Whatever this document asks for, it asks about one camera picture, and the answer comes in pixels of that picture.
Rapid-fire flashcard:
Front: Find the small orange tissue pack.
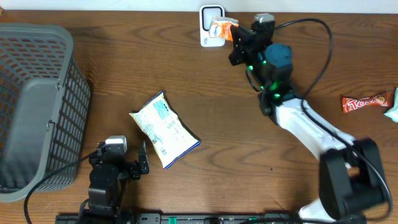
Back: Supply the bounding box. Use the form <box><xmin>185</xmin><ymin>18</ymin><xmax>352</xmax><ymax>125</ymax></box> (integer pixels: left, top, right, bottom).
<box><xmin>208</xmin><ymin>16</ymin><xmax>239</xmax><ymax>41</ymax></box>

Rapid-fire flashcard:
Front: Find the white printed refill pouch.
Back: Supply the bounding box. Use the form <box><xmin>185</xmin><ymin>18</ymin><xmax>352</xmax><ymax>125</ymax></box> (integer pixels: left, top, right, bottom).
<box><xmin>129</xmin><ymin>91</ymin><xmax>200</xmax><ymax>169</ymax></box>

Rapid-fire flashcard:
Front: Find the red Top chocolate bar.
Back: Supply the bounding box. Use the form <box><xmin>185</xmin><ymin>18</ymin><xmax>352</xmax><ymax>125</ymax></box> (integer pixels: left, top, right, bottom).
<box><xmin>341</xmin><ymin>91</ymin><xmax>391</xmax><ymax>114</ymax></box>

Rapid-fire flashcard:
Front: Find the light blue wipes packet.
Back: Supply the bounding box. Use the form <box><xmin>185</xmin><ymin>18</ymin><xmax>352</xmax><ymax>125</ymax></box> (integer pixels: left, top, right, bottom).
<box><xmin>384</xmin><ymin>88</ymin><xmax>398</xmax><ymax>123</ymax></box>

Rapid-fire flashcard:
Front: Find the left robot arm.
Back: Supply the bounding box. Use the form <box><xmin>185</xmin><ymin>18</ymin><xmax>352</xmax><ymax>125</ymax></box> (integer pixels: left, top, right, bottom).
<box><xmin>76</xmin><ymin>142</ymin><xmax>149</xmax><ymax>224</ymax></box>

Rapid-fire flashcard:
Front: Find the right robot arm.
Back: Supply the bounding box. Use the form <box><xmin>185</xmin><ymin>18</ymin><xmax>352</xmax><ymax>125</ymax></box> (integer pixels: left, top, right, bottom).
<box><xmin>229</xmin><ymin>21</ymin><xmax>393</xmax><ymax>223</ymax></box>

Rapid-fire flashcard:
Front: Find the white barcode scanner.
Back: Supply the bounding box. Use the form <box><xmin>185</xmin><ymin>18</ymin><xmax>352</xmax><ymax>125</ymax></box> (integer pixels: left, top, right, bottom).
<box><xmin>199</xmin><ymin>4</ymin><xmax>225</xmax><ymax>47</ymax></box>

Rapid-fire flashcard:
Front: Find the grey plastic mesh basket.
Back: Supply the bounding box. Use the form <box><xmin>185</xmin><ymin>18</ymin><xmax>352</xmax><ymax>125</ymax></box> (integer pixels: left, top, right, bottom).
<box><xmin>1</xmin><ymin>23</ymin><xmax>91</xmax><ymax>202</ymax></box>

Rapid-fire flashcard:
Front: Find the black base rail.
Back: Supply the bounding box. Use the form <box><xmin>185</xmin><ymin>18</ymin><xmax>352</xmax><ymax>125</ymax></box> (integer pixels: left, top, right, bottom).
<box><xmin>55</xmin><ymin>213</ymin><xmax>297</xmax><ymax>224</ymax></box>

